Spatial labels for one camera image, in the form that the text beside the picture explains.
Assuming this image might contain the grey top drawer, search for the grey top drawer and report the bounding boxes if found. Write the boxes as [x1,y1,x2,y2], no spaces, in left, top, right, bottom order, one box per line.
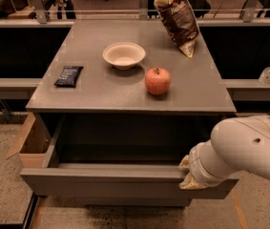
[21,114,239,199]

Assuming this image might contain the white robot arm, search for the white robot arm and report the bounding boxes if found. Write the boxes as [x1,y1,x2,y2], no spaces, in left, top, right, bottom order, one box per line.
[179,115,270,190]

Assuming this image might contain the grey drawer cabinet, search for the grey drawer cabinet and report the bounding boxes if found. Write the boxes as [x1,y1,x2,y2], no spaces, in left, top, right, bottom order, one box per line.
[25,18,238,208]

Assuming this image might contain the open cardboard box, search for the open cardboard box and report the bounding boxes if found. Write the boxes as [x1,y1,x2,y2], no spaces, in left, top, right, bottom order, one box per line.
[6,114,49,168]

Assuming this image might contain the red apple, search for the red apple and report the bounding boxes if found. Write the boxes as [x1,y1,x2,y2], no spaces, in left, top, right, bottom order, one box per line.
[145,67,171,95]

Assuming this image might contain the clear sanitizer pump bottle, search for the clear sanitizer pump bottle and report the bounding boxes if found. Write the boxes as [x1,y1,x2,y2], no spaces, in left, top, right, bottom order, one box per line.
[259,67,270,86]

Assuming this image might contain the white paper bowl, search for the white paper bowl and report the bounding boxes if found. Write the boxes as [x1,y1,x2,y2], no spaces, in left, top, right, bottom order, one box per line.
[103,42,146,70]

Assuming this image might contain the black snack bar packet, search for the black snack bar packet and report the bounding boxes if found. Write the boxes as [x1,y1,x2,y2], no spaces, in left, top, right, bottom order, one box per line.
[54,66,84,88]

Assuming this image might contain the brown chip bag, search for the brown chip bag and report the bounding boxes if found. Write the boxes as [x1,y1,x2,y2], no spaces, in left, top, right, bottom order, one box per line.
[154,0,199,58]

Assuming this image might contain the metal guard railing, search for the metal guard railing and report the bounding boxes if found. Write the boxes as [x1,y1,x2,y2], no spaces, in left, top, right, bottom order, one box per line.
[0,0,270,26]

